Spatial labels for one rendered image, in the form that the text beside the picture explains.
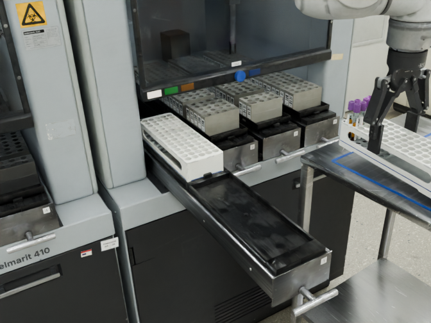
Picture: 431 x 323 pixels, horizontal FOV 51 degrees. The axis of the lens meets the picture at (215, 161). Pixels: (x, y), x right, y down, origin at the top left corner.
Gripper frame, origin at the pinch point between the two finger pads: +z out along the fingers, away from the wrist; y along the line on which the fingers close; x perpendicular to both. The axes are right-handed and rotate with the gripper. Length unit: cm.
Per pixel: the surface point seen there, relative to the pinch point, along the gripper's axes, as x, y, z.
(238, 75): 36.2, -18.9, -7.9
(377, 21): 161, 158, 20
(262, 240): -5.4, -37.7, 10.4
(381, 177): -1.4, -3.1, 8.7
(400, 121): 18.6, 24.4, 8.6
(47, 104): 37, -67, -9
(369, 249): 48, 56, 90
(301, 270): -15.2, -35.6, 11.3
